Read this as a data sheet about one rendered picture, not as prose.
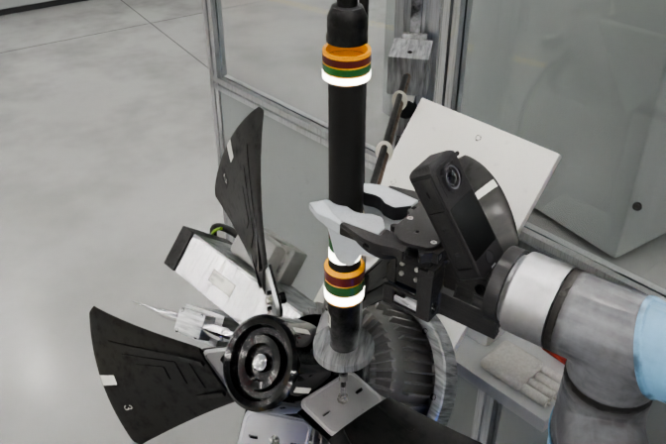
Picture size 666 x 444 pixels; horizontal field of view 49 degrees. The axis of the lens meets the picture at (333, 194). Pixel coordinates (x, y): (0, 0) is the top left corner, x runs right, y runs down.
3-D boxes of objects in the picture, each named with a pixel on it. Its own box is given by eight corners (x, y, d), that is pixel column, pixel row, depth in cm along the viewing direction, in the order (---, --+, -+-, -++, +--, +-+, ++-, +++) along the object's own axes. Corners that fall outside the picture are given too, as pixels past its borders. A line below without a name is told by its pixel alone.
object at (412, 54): (393, 74, 138) (395, 31, 134) (431, 77, 137) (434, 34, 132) (386, 97, 130) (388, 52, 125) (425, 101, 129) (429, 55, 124)
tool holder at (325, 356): (323, 314, 90) (322, 250, 84) (381, 322, 88) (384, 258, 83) (306, 368, 82) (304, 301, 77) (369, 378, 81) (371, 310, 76)
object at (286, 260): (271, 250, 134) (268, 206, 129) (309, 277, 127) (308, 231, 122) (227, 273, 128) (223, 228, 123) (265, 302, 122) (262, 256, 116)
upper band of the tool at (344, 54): (327, 67, 68) (327, 38, 67) (374, 71, 68) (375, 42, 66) (317, 86, 65) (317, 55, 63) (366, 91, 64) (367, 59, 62)
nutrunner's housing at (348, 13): (330, 351, 88) (329, -37, 63) (363, 356, 87) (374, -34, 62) (323, 376, 84) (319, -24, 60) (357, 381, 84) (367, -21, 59)
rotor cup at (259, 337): (258, 386, 105) (193, 381, 94) (305, 296, 104) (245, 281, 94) (327, 447, 96) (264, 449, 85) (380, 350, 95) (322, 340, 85)
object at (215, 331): (289, 365, 106) (136, 309, 127) (293, 350, 106) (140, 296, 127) (279, 364, 104) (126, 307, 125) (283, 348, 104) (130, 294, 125)
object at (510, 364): (504, 345, 143) (505, 336, 142) (572, 387, 134) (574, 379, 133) (478, 367, 139) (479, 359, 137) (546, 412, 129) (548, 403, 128)
